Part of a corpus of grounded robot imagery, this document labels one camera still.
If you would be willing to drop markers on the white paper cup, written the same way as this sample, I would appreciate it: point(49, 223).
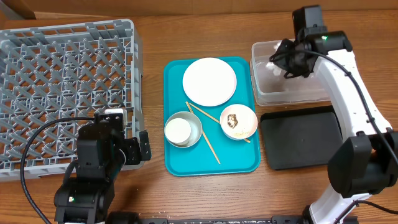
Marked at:
point(178, 131)

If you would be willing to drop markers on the white tissue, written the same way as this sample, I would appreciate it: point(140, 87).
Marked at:
point(271, 66)

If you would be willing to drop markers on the black food waste tray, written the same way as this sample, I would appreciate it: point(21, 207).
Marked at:
point(300, 138)

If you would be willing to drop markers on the teal serving tray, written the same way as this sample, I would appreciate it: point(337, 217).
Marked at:
point(235, 156)

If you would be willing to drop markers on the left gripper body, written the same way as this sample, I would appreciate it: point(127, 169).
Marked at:
point(133, 149)

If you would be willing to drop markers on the large white plate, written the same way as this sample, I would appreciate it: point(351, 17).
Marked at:
point(209, 82)

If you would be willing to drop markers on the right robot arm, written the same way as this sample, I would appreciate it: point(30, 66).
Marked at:
point(366, 162)

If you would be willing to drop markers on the wooden chopstick right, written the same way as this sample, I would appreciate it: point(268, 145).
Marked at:
point(211, 117)

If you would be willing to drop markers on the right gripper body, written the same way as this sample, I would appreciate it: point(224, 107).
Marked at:
point(285, 58)

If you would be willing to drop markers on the wooden chopstick left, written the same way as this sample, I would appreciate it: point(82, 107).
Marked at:
point(205, 136)

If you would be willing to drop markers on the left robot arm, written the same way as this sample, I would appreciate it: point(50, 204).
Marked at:
point(88, 185)

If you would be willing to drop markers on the grey metal bowl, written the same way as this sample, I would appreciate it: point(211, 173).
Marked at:
point(195, 124)

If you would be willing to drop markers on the grey plastic dish rack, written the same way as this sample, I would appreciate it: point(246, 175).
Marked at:
point(53, 79)

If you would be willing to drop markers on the clear plastic waste bin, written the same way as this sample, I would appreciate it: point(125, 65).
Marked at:
point(277, 90)

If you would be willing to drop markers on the food scraps and rice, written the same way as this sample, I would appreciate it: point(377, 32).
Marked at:
point(239, 125)

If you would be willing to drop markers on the small pink bowl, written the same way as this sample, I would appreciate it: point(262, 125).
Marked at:
point(237, 109)

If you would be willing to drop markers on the wooden chopstick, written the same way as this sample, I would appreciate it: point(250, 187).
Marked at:
point(211, 117)
point(205, 136)

